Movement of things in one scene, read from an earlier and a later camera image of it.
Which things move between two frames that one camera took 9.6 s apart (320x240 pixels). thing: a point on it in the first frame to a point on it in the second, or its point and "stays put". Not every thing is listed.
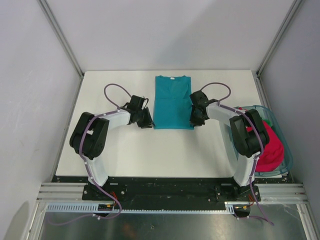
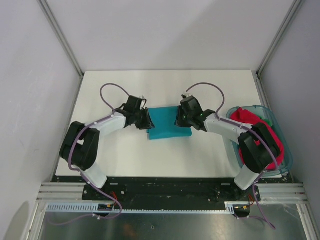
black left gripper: x=144 y=125 stays put
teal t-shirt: x=172 y=103 to x=164 y=119
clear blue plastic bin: x=268 y=117 stays put
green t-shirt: x=269 y=122 stays put
